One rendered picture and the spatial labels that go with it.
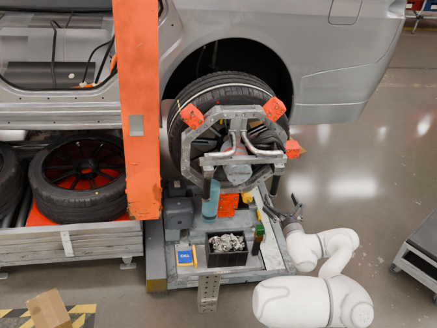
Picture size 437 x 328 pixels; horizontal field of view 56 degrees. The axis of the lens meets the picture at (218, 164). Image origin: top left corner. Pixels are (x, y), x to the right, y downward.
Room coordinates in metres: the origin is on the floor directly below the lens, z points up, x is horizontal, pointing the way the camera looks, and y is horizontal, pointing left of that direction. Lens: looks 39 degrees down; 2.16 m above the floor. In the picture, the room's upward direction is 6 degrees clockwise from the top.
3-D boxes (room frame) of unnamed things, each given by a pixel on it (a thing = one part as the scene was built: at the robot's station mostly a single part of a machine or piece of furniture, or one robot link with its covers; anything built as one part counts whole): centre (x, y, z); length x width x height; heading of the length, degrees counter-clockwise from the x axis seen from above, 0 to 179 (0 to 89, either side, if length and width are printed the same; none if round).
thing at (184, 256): (1.29, 0.12, 0.47); 0.07 x 0.07 x 0.02; 13
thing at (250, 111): (1.70, -0.07, 0.85); 0.54 x 0.07 x 0.54; 103
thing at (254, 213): (1.87, -0.07, 0.13); 0.50 x 0.36 x 0.10; 103
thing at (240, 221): (1.86, -0.03, 0.32); 0.40 x 0.30 x 0.28; 103
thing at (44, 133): (2.85, 1.40, 0.02); 0.52 x 0.42 x 0.04; 97
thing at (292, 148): (1.77, -0.37, 0.85); 0.09 x 0.08 x 0.07; 103
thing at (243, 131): (1.60, -0.19, 1.03); 0.19 x 0.18 x 0.11; 13
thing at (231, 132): (1.56, 0.00, 1.03); 0.19 x 0.18 x 0.11; 13
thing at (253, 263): (1.32, -0.05, 0.44); 0.43 x 0.17 x 0.03; 103
